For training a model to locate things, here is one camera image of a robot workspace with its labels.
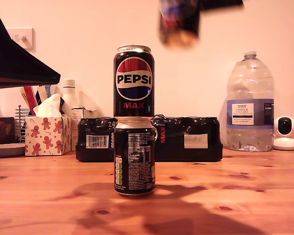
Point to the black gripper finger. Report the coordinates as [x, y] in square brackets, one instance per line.
[220, 3]
[9, 63]

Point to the black Pepsi Max can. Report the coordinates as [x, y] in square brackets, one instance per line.
[133, 80]
[178, 24]
[134, 159]

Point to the black shrink-wrapped Pepsi multipack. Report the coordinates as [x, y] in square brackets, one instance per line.
[176, 137]

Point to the black white striped packet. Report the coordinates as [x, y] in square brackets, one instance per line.
[41, 95]

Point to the white paper tissue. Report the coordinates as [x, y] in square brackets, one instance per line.
[48, 107]

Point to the dark red printed box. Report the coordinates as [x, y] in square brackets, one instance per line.
[2, 129]

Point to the white plastic bottle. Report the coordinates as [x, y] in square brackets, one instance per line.
[69, 98]

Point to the gingerbread print tissue box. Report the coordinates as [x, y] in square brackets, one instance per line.
[47, 137]

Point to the grey ceramic bowl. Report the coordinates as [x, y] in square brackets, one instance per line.
[5, 150]

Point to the small white carton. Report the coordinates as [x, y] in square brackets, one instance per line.
[75, 122]

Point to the large clear water bottle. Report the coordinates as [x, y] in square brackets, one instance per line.
[250, 112]

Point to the white wall light switch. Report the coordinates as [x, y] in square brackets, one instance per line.
[24, 33]

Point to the small white round camera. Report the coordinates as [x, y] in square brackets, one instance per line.
[285, 142]

